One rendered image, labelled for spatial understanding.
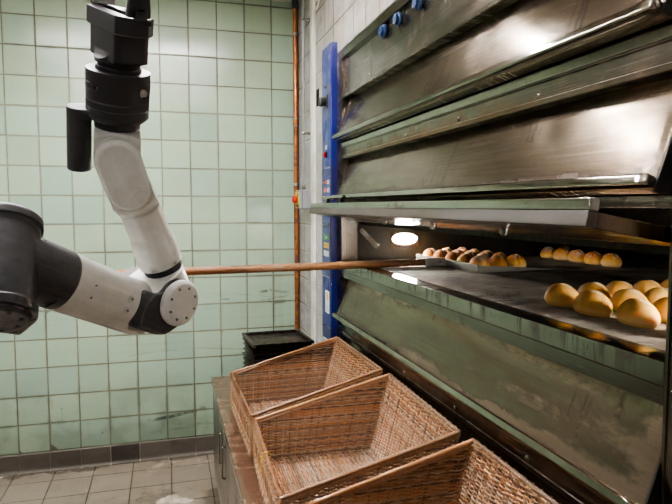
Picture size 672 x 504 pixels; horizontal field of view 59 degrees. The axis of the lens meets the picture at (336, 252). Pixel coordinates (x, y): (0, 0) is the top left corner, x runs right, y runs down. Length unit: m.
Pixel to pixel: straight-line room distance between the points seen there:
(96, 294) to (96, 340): 2.61
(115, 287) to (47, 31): 2.74
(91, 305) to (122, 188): 0.18
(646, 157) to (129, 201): 0.80
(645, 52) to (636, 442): 0.64
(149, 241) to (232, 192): 2.48
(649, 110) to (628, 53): 0.10
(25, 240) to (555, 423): 1.00
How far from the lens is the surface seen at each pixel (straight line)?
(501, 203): 1.16
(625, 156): 1.11
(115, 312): 0.97
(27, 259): 0.86
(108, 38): 0.91
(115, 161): 0.92
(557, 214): 1.01
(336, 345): 2.63
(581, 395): 1.27
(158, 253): 1.01
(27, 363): 3.62
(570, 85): 1.27
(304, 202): 3.17
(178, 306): 1.02
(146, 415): 3.64
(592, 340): 1.20
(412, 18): 2.04
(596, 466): 1.22
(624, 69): 1.16
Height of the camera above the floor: 1.42
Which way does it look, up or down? 4 degrees down
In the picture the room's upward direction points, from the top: straight up
